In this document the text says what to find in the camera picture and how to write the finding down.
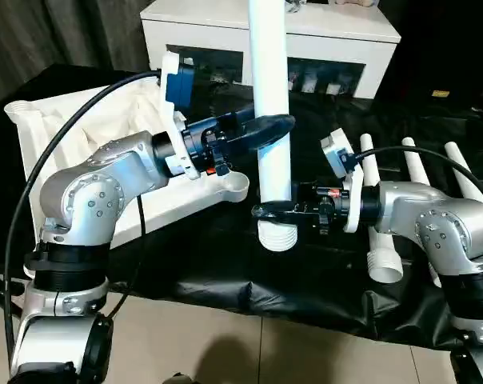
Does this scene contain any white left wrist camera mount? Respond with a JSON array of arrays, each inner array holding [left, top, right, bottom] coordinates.
[[159, 50, 198, 182]]

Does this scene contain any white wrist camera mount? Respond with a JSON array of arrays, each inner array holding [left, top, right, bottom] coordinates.
[[159, 50, 198, 182], [320, 127, 365, 234]]

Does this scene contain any white plastic table top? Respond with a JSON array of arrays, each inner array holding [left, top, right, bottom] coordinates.
[[4, 75, 251, 257]]

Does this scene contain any black mat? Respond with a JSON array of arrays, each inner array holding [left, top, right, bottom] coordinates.
[[0, 63, 483, 349]]

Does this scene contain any grey curtain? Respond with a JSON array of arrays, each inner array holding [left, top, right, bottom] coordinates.
[[0, 0, 150, 105]]

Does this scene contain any white plastic table leg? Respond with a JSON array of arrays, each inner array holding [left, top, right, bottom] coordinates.
[[444, 141, 483, 201], [359, 134, 405, 284], [247, 0, 298, 254], [401, 137, 442, 289]]

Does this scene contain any white cabinet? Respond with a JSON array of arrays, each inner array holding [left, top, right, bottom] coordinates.
[[139, 0, 402, 100]]

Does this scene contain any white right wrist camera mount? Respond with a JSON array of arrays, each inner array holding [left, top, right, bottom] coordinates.
[[320, 127, 365, 234]]

